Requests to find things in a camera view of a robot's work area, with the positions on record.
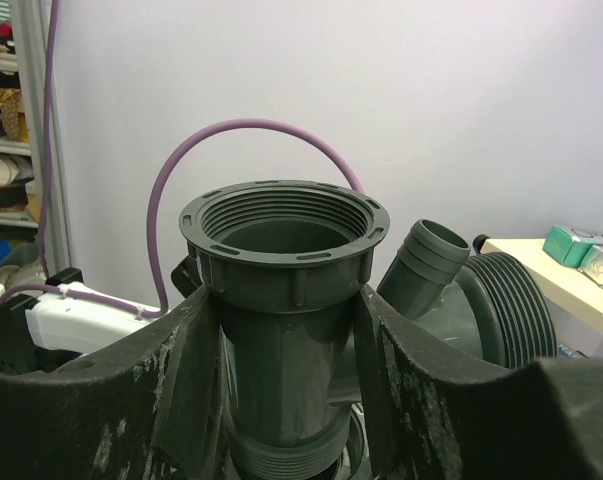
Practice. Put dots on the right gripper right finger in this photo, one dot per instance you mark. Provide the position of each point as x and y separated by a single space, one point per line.
434 412

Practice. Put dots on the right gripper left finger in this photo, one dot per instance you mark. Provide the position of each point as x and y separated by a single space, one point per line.
148 406

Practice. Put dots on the grey tee pipe fitting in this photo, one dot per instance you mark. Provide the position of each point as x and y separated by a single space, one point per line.
284 261

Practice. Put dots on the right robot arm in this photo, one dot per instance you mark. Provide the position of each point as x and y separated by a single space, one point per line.
44 333

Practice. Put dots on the beige black shelf rack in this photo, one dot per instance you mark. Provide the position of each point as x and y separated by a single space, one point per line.
575 301

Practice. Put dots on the teal white box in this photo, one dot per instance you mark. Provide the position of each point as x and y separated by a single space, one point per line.
568 246

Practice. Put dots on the silver white box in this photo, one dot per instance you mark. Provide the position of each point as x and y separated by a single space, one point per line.
601 265

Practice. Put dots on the cluttered background storage shelf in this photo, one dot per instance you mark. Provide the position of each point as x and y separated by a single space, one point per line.
34 235

